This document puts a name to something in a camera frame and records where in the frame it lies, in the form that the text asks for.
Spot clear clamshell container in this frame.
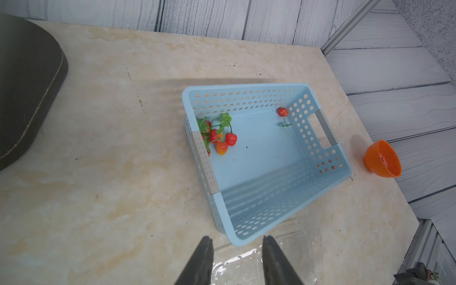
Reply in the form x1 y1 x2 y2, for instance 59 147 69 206
209 227 321 285

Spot orange plastic bowl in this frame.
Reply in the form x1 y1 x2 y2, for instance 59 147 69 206
362 140 402 178

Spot strawberry cluster basket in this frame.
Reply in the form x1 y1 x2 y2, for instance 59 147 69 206
277 108 292 127
197 113 238 156

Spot strawberry cluster left basket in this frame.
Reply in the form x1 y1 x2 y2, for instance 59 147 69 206
197 113 238 156

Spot strawberry cluster right basket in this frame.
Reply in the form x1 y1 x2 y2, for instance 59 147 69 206
277 108 292 127

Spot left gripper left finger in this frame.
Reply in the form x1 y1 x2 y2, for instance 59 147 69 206
175 236 214 285

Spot light blue plastic basket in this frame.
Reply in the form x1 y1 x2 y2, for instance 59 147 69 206
182 83 352 247

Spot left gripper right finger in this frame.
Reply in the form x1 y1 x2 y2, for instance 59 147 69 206
262 236 304 285

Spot right aluminium frame post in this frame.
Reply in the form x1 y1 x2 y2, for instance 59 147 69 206
321 0 381 57

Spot bronze wire glass rack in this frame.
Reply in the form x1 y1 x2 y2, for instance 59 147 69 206
1 14 68 169

